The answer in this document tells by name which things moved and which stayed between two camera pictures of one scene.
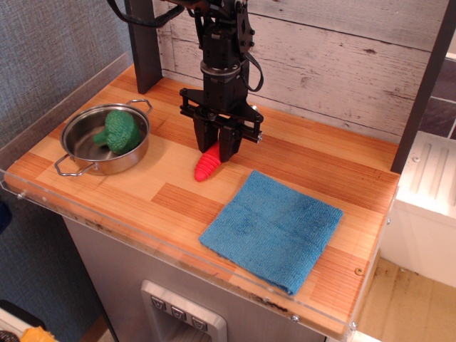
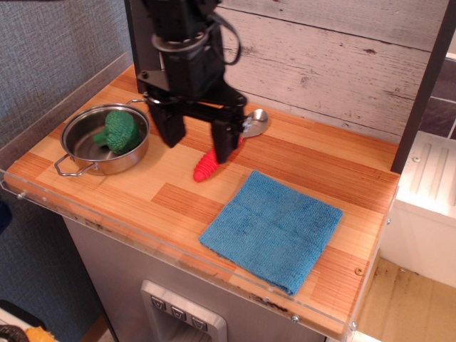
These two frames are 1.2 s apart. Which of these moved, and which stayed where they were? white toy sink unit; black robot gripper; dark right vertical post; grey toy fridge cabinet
Moved: black robot gripper
Stayed: white toy sink unit; dark right vertical post; grey toy fridge cabinet
